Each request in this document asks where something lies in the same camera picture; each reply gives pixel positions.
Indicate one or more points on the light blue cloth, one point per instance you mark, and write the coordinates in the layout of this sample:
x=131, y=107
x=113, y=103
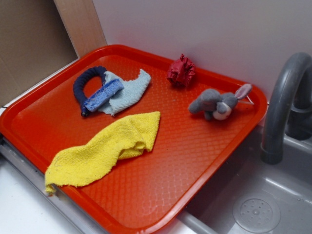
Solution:
x=128, y=96

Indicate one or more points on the orange plastic tray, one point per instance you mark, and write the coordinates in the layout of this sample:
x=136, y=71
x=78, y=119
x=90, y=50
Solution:
x=140, y=195

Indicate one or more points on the crumpled red cloth ball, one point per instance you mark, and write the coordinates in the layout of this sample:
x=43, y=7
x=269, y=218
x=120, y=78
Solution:
x=181, y=71

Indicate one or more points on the gray plush bunny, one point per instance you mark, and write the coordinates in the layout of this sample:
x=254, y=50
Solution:
x=216, y=105

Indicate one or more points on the blue rolled fabric piece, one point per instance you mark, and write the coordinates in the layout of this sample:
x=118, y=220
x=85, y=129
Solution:
x=102, y=95

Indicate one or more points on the navy fabric-wrapped curved tube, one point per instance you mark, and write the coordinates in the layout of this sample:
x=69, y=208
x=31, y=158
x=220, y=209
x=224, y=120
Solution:
x=81, y=81

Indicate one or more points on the yellow terry cloth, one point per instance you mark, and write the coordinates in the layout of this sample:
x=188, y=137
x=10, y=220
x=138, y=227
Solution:
x=125, y=138

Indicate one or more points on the gray plastic sink basin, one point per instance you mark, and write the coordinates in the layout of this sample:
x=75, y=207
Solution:
x=248, y=196

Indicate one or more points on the gray plastic faucet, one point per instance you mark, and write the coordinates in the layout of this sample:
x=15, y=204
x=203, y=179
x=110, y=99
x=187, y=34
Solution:
x=290, y=110

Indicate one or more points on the brown cardboard panel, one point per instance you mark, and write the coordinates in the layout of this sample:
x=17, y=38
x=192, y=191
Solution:
x=33, y=45

